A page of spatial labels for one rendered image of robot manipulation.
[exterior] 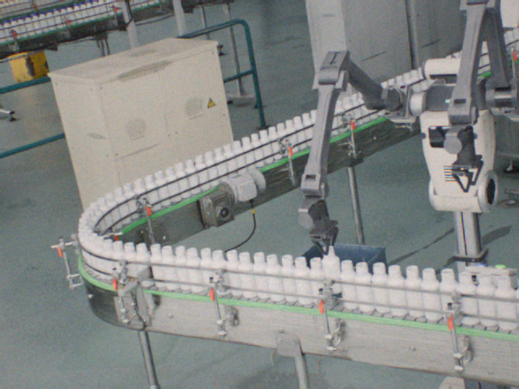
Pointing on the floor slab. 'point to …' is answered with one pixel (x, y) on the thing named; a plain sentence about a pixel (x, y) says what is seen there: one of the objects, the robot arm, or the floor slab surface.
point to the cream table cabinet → (142, 113)
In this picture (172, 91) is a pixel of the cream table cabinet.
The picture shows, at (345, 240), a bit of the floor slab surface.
